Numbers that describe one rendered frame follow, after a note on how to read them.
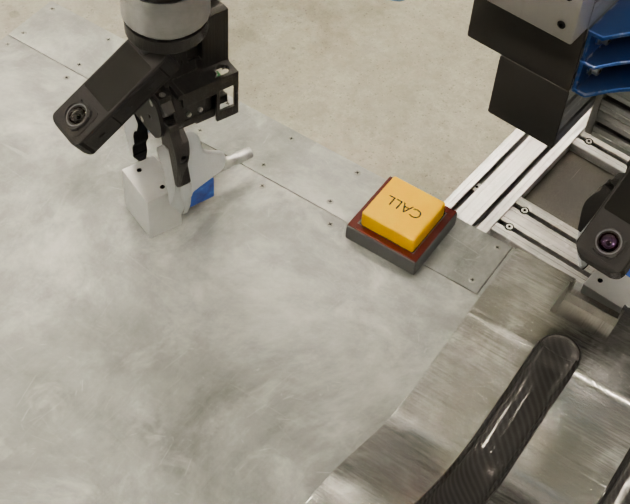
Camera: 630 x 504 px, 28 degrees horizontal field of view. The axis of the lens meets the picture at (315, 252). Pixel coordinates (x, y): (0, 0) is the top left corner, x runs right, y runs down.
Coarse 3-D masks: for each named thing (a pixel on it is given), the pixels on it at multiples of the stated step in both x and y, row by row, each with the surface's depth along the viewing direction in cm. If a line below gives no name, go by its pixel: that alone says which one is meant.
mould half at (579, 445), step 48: (528, 288) 109; (480, 336) 106; (528, 336) 106; (576, 336) 106; (624, 336) 107; (432, 384) 103; (480, 384) 103; (576, 384) 104; (624, 384) 104; (384, 432) 99; (432, 432) 100; (576, 432) 101; (624, 432) 101; (336, 480) 92; (384, 480) 94; (432, 480) 96; (528, 480) 98; (576, 480) 99
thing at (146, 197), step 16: (144, 160) 121; (240, 160) 125; (128, 176) 120; (144, 176) 120; (160, 176) 120; (128, 192) 121; (144, 192) 118; (160, 192) 119; (208, 192) 123; (128, 208) 124; (144, 208) 119; (160, 208) 120; (144, 224) 122; (160, 224) 121; (176, 224) 123
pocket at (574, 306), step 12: (564, 300) 112; (576, 300) 111; (588, 300) 111; (564, 312) 111; (576, 312) 111; (588, 312) 111; (600, 312) 110; (612, 312) 110; (576, 324) 110; (588, 324) 110; (600, 324) 111; (612, 324) 110; (600, 336) 110
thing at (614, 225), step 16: (624, 176) 102; (624, 192) 102; (608, 208) 102; (624, 208) 102; (592, 224) 102; (608, 224) 101; (624, 224) 101; (592, 240) 102; (608, 240) 101; (624, 240) 101; (592, 256) 101; (608, 256) 101; (624, 256) 101; (608, 272) 101; (624, 272) 101
